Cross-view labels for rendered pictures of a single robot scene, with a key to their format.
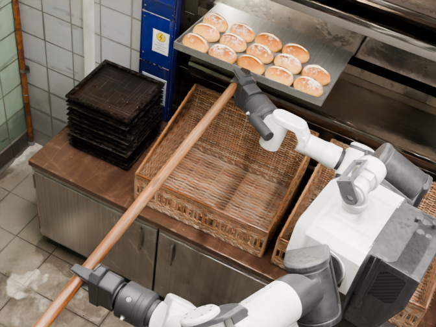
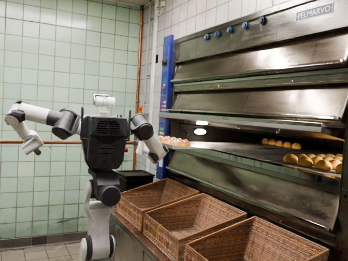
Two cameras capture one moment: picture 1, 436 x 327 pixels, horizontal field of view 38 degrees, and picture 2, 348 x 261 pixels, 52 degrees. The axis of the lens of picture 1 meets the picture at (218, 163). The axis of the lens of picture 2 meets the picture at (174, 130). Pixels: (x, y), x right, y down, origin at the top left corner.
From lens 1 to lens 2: 2.33 m
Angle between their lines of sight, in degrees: 57
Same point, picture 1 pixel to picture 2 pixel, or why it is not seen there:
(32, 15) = (138, 165)
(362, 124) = (211, 180)
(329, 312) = (59, 123)
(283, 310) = (40, 109)
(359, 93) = (212, 165)
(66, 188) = not seen: hidden behind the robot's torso
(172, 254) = (118, 238)
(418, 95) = (226, 156)
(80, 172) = not seen: hidden behind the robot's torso
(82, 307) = not seen: outside the picture
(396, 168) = (136, 118)
